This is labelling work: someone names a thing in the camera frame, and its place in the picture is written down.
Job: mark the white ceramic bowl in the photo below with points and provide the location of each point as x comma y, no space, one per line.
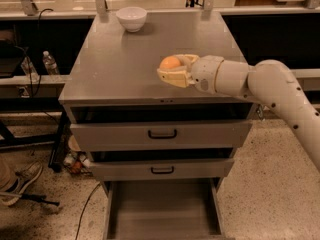
132,18

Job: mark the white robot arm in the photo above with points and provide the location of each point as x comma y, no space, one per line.
269,83

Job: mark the grey metal drawer cabinet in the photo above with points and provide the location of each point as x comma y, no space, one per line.
114,80

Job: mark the clear plastic water bottle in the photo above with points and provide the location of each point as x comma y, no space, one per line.
50,64

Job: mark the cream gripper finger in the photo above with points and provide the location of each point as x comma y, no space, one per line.
186,60
179,76

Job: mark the grey sneaker shoe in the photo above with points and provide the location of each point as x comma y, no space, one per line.
16,182

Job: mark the grey bottom drawer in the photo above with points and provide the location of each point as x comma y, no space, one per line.
180,209

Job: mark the orange fruit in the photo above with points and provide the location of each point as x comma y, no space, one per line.
170,62

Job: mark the grey middle drawer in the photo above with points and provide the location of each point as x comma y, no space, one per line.
161,169

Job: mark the black tool on floor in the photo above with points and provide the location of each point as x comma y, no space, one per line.
30,197

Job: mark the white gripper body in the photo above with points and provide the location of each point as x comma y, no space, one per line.
205,72

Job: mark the black table frame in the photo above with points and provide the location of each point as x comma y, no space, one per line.
36,121

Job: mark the grey drawer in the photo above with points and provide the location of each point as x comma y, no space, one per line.
180,209
161,169
161,135

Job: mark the clutter items under table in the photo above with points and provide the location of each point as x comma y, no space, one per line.
75,160

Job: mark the grey top drawer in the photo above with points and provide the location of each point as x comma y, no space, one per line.
161,135

